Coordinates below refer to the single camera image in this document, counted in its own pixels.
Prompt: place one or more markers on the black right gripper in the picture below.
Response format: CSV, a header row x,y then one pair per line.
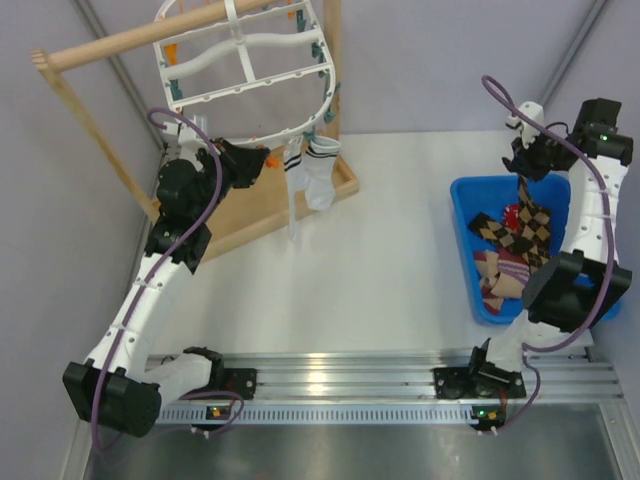
x,y
521,159

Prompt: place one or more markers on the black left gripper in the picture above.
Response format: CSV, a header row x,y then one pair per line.
x,y
244,163

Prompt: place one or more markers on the orange clothes peg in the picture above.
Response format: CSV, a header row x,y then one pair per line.
x,y
272,161
171,53

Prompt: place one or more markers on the white sock black stripes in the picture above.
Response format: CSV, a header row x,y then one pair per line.
x,y
295,179

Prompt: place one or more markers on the brown argyle sock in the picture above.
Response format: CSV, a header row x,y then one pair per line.
x,y
499,235
533,225

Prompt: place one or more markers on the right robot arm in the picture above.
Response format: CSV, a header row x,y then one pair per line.
x,y
578,285

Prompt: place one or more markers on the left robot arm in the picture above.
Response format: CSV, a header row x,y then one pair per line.
x,y
150,300

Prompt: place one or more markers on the blue plastic bin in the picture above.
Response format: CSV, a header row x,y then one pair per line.
x,y
490,195

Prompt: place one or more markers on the red white patterned sock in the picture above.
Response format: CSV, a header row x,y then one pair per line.
x,y
510,218

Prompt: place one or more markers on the teal clothes peg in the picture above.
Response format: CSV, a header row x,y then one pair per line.
x,y
329,113

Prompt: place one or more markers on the beige maroon purple sock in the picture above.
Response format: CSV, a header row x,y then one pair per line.
x,y
503,276

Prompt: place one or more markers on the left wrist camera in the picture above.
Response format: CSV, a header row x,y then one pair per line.
x,y
186,136

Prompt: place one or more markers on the aluminium mounting rail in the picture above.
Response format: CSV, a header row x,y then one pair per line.
x,y
387,389

